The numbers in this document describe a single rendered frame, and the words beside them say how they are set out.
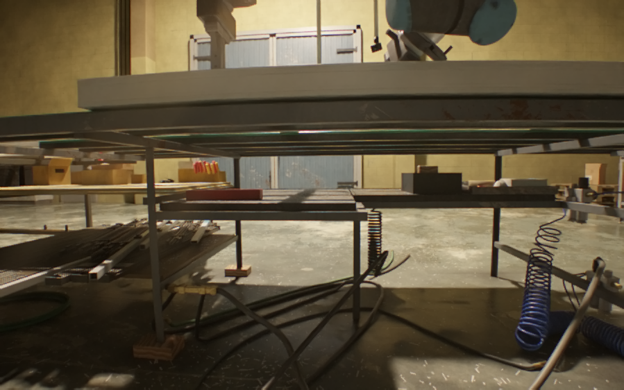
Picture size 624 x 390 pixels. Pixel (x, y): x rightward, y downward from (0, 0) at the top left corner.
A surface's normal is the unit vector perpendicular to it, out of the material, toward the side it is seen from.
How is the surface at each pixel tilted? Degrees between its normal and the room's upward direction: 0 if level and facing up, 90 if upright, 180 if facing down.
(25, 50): 90
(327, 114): 90
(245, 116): 90
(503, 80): 90
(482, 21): 138
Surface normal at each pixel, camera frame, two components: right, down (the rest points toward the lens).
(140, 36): -0.09, 0.07
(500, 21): 0.16, 0.79
